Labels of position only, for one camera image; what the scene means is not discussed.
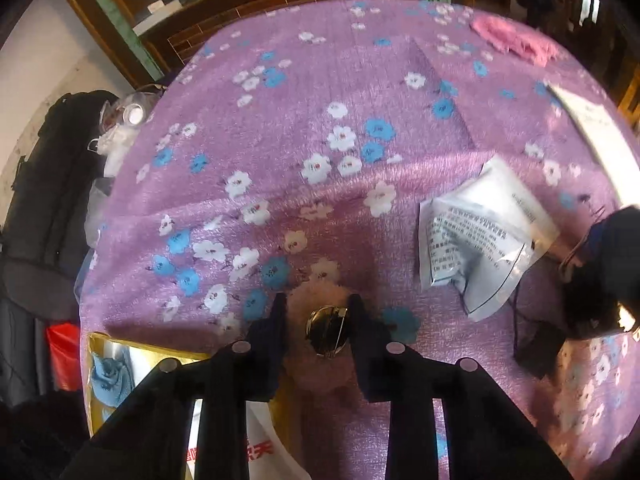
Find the black cylindrical motor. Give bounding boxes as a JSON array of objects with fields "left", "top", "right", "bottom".
[{"left": 562, "top": 206, "right": 639, "bottom": 339}]

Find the pink cloth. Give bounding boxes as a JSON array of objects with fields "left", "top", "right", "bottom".
[{"left": 471, "top": 15, "right": 561, "bottom": 67}]

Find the red bag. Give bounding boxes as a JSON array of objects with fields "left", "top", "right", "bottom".
[{"left": 46, "top": 323, "right": 81, "bottom": 391}]

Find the white paper stack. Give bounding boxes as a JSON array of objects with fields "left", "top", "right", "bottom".
[{"left": 547, "top": 84, "right": 640, "bottom": 207}]

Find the clear plastic mask bag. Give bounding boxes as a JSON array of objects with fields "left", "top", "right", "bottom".
[{"left": 87, "top": 91, "right": 160, "bottom": 179}]

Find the black backpack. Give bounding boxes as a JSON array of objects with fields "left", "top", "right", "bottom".
[{"left": 1, "top": 90, "right": 116, "bottom": 408}]

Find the yellow bag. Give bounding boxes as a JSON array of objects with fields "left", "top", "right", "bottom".
[{"left": 76, "top": 330, "right": 308, "bottom": 479}]

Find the purple floral tablecloth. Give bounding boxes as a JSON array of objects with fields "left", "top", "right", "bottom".
[{"left": 80, "top": 0, "right": 639, "bottom": 479}]

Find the white plastic instruction bag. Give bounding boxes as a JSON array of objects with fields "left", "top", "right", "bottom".
[{"left": 418, "top": 156, "right": 560, "bottom": 322}]

